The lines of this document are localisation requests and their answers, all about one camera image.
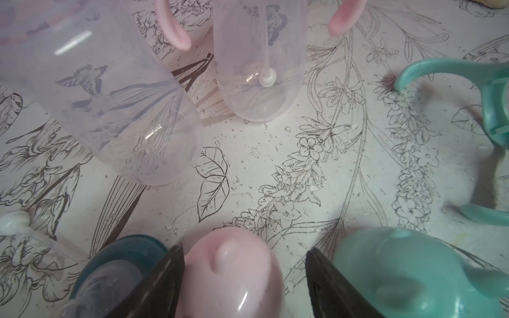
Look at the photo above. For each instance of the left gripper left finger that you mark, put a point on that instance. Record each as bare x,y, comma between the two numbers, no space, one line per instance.
157,294

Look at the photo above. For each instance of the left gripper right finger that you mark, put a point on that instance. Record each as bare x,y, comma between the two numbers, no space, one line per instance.
330,292

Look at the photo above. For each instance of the teal nipple collar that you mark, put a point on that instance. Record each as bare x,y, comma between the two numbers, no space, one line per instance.
111,275

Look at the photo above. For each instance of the pink bottle cap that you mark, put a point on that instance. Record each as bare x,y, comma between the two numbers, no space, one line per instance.
231,272

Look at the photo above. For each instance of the clear baby bottle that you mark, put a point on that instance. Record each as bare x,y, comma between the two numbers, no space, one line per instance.
237,45
88,66

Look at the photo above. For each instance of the mint bottle cap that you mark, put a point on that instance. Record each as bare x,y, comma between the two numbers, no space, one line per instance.
406,273

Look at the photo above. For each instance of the white straw piece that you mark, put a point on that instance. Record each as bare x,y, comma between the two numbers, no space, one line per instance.
267,76
18,223

